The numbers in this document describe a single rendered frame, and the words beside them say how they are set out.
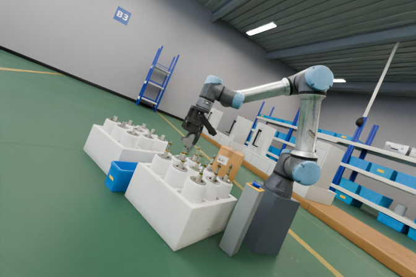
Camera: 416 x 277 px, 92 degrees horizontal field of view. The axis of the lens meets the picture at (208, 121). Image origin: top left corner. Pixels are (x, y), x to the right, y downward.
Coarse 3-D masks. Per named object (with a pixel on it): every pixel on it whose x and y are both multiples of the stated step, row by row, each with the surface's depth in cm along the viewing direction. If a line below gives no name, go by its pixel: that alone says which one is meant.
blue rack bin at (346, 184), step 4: (340, 180) 461; (344, 180) 454; (348, 180) 448; (340, 184) 458; (344, 184) 452; (348, 184) 445; (352, 184) 438; (356, 184) 432; (344, 188) 449; (348, 188) 443; (352, 188) 436; (356, 188) 430; (360, 188) 433; (352, 192) 434; (356, 192) 431
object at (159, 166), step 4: (156, 156) 97; (152, 160) 100; (156, 160) 96; (160, 160) 96; (164, 160) 96; (168, 160) 98; (172, 160) 101; (152, 164) 97; (156, 164) 96; (160, 164) 96; (164, 164) 96; (168, 164) 97; (152, 168) 97; (156, 168) 96; (160, 168) 96; (164, 168) 97; (156, 172) 96; (160, 172) 96; (164, 172) 97
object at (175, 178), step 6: (168, 168) 92; (174, 168) 90; (168, 174) 90; (174, 174) 89; (180, 174) 89; (186, 174) 91; (168, 180) 89; (174, 180) 89; (180, 180) 89; (174, 186) 89; (180, 186) 90
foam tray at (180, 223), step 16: (144, 176) 94; (160, 176) 93; (128, 192) 98; (144, 192) 92; (160, 192) 86; (176, 192) 84; (144, 208) 90; (160, 208) 84; (176, 208) 80; (192, 208) 76; (208, 208) 85; (224, 208) 98; (160, 224) 82; (176, 224) 78; (192, 224) 79; (208, 224) 90; (224, 224) 104; (176, 240) 77; (192, 240) 84
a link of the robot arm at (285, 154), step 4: (284, 152) 106; (288, 152) 104; (280, 156) 108; (284, 156) 105; (288, 156) 102; (280, 160) 106; (284, 160) 102; (276, 164) 109; (280, 164) 105; (276, 168) 107; (280, 168) 105; (280, 172) 104; (284, 172) 102
